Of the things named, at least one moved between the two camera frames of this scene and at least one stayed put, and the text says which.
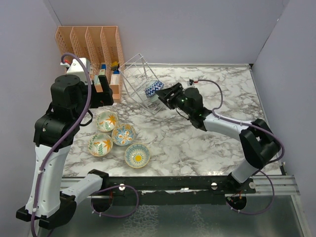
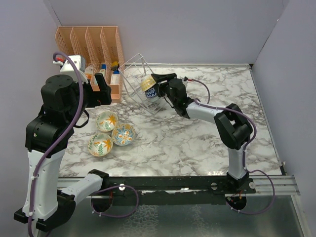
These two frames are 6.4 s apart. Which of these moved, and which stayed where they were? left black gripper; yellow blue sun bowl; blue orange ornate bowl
Moved: yellow blue sun bowl
Stayed: blue orange ornate bowl; left black gripper
